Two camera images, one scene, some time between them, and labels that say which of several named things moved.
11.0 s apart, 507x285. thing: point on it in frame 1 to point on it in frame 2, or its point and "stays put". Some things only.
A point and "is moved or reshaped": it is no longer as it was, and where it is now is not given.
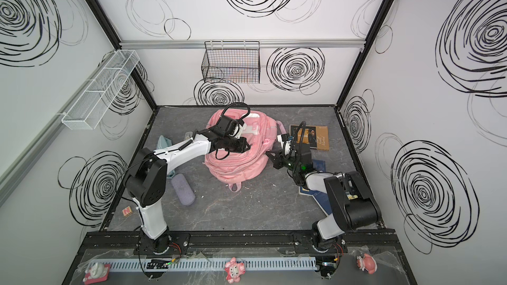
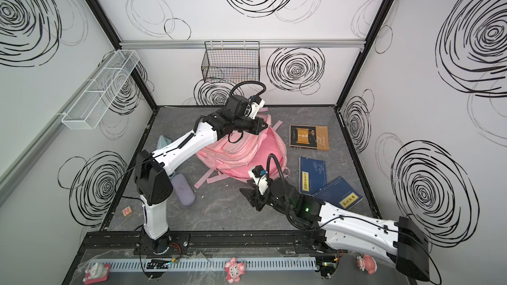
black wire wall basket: x=232 y=62 stays put
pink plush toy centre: x=234 y=270 stays put
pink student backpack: x=236 y=168 is moved or reshaped
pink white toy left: x=98 y=273 stays put
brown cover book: x=317 y=136 stays put
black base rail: x=239 y=243 stays put
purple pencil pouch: x=183 y=189 stays put
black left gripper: x=239 y=145 to x=251 y=125
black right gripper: x=278 y=160 to x=259 y=196
